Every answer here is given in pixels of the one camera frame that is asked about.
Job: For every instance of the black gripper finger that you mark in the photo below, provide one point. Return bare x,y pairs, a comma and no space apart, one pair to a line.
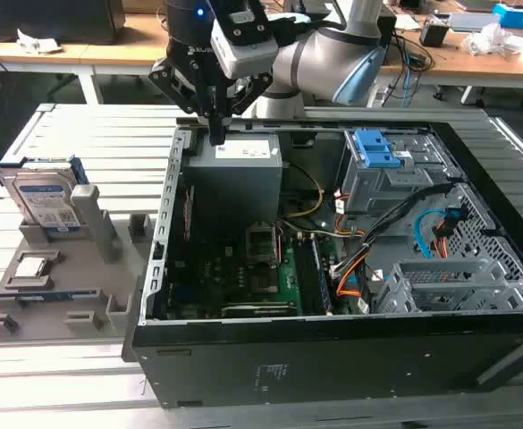
256,91
171,80

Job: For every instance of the hard disk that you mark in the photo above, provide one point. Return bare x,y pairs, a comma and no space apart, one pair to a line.
42,196

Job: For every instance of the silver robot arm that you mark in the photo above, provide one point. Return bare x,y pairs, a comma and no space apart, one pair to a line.
314,58

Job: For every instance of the blue installed disk carrier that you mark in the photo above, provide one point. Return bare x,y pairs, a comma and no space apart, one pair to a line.
373,152

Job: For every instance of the grey disk bay with carrier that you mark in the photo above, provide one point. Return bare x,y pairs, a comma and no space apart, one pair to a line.
377,187

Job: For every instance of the grey empty disk bay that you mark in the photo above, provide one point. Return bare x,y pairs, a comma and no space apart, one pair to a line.
444,286

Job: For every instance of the wooden desk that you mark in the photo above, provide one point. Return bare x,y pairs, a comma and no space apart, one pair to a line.
122,49
466,62

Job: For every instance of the grey power supply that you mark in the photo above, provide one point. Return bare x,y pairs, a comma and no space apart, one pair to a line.
234,187

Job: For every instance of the large black box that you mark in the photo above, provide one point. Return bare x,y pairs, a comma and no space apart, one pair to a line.
51,20

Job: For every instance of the crumpled white paper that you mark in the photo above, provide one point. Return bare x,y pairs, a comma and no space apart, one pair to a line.
37,42

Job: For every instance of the green motherboard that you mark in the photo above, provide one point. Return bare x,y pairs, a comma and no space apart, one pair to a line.
288,272

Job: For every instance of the small black box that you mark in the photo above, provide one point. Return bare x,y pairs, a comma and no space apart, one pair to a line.
434,33

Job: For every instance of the CPU socket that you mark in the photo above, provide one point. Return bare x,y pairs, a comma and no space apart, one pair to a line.
265,281

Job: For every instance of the black RAM slot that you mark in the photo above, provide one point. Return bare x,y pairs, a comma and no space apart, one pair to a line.
308,277
323,277

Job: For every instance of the black graphics card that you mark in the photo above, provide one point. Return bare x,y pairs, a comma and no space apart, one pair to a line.
261,309

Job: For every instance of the grey parts rack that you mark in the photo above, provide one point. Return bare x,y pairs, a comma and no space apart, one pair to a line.
78,286

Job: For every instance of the clear plastic bag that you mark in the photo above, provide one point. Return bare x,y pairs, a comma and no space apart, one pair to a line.
484,40

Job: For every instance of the silver CPU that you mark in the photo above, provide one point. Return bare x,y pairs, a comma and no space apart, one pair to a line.
28,266

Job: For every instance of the blue RAM stick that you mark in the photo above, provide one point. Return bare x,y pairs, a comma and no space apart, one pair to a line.
60,294

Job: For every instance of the blue cardboard box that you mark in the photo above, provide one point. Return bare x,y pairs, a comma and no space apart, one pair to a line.
520,15

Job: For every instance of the black PC case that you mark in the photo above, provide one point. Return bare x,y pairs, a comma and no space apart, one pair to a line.
332,366

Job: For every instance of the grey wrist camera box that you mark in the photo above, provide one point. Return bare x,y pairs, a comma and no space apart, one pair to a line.
247,53

